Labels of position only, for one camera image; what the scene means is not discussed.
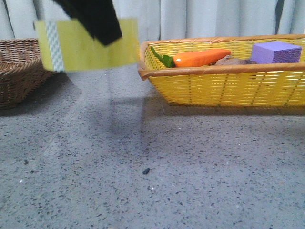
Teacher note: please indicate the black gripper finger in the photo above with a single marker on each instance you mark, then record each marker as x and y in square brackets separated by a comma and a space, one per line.
[98, 17]

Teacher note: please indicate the yellow packing tape roll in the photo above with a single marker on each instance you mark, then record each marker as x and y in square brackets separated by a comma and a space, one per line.
[66, 46]

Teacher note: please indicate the white pleated curtain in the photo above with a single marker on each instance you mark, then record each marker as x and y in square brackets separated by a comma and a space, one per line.
[171, 19]

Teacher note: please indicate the brown wicker basket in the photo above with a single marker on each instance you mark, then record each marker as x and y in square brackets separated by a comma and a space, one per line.
[21, 70]

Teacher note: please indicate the orange toy carrot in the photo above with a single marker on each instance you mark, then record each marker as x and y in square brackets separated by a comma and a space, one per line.
[192, 59]

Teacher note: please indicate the brown lumpy toy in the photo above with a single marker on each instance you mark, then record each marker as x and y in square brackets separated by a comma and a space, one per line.
[229, 60]

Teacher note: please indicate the purple foam block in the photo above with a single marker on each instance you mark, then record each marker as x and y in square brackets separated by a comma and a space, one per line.
[275, 52]

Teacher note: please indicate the yellow woven plastic basket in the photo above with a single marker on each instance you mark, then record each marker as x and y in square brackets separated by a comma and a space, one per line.
[279, 84]

